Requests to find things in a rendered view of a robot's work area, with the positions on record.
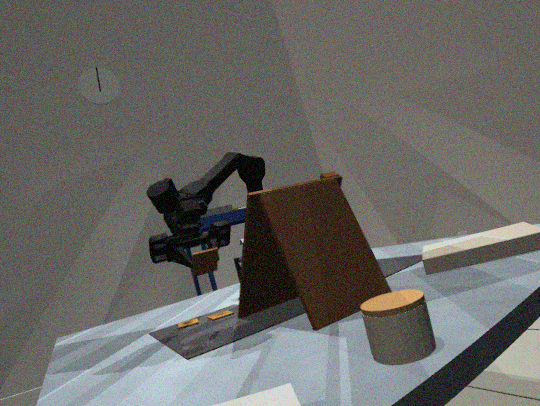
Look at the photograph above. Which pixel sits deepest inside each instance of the grey cylindrical container with tan lid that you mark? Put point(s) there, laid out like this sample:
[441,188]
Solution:
[398,327]

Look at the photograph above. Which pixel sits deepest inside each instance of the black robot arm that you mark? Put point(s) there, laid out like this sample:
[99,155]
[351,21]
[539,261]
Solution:
[188,204]

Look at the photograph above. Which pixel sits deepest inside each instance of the beige rectangular block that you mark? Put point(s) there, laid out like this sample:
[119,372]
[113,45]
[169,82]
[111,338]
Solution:
[481,247]

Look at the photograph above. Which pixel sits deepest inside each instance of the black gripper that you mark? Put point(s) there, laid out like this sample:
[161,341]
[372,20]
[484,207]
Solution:
[171,248]

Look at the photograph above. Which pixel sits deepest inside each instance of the brown board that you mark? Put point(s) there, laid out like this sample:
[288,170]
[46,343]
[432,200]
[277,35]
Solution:
[303,240]

